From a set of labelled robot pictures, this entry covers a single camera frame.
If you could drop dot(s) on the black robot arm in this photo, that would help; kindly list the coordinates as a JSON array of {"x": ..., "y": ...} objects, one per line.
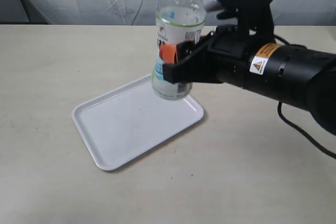
[{"x": 291, "y": 74}]

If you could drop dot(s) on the clear plastic drink bottle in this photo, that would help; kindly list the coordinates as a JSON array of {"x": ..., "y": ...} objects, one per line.
[{"x": 177, "y": 21}]

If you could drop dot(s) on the white rectangular plastic tray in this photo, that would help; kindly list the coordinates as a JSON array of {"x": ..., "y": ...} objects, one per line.
[{"x": 121, "y": 125}]

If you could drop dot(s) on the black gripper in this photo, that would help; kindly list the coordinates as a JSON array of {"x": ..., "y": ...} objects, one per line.
[{"x": 224, "y": 57}]

